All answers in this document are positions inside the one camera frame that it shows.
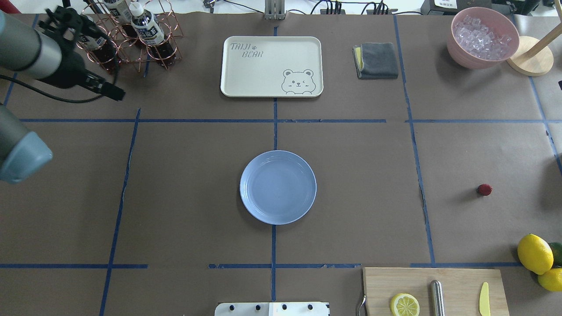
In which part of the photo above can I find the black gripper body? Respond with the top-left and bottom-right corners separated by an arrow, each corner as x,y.
39,6 -> 106,90

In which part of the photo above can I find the blue round plate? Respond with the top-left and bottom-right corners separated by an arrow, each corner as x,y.
239,150 -> 317,225

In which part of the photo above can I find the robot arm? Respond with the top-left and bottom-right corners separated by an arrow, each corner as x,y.
0,6 -> 125,184

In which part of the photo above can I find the red strawberry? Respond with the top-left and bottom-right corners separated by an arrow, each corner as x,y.
476,183 -> 493,196

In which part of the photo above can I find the tea bottle left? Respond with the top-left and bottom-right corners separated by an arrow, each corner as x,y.
78,34 -> 121,75

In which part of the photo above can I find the tea bottle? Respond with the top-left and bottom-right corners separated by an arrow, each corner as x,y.
103,0 -> 138,40
78,34 -> 121,75
129,0 -> 176,68

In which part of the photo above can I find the tea bottle middle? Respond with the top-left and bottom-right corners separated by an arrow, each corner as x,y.
103,0 -> 138,40

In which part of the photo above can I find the tea bottle right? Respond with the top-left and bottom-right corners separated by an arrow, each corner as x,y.
129,0 -> 176,68

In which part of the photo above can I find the cream bear tray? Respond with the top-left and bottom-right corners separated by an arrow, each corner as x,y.
220,36 -> 324,98

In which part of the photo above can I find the grey folded cloth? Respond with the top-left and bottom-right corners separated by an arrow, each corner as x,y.
353,42 -> 399,79

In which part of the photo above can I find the half lemon slice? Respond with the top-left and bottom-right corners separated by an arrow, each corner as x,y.
389,293 -> 420,316

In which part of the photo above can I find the pink bowl of ice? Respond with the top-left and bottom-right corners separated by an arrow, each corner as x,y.
447,7 -> 520,69

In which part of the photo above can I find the wooden cutting board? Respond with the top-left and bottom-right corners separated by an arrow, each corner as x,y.
363,267 -> 510,316

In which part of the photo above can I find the round wooden stand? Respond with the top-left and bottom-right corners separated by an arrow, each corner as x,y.
507,24 -> 562,76

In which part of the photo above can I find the yellow plastic knife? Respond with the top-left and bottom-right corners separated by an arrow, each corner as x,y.
479,282 -> 490,316

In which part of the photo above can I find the large yellow lemon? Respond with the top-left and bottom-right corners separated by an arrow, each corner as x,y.
517,233 -> 554,275

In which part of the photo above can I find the green lime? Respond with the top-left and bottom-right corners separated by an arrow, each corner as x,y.
548,242 -> 562,267

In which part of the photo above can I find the copper wire bottle rack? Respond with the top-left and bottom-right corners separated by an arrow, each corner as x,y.
77,0 -> 184,74

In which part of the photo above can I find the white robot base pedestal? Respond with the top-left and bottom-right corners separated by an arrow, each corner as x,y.
214,302 -> 331,316

